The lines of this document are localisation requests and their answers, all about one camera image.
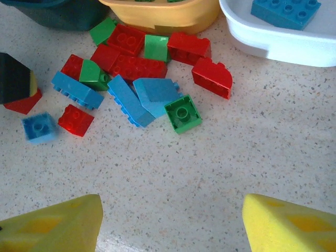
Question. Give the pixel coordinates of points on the small blue lego brick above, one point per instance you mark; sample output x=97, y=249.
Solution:
x=39, y=128

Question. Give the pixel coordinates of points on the white plastic container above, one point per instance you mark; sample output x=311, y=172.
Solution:
x=275, y=44

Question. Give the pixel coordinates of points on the dark teal plastic container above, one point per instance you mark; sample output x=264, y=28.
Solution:
x=57, y=13

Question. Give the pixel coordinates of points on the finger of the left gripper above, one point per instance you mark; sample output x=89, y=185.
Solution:
x=14, y=76

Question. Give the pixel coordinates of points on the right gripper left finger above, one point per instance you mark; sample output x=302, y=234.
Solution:
x=52, y=225

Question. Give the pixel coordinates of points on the blue sloped lego brick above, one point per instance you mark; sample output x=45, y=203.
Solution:
x=155, y=94

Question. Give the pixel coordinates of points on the yellow plastic container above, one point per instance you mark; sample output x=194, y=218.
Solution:
x=162, y=18

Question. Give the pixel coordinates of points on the long red lego brick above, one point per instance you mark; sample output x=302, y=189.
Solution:
x=139, y=68

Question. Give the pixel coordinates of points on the green lego brick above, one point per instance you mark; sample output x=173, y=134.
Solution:
x=183, y=114
x=174, y=0
x=155, y=48
x=90, y=72
x=101, y=31

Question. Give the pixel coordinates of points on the long blue lego brick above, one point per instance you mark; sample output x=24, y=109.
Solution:
x=286, y=13
x=128, y=101
x=76, y=89

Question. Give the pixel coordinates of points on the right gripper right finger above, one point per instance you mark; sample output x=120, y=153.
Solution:
x=288, y=225

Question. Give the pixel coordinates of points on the red curved lego brick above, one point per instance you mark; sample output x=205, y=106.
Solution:
x=210, y=77

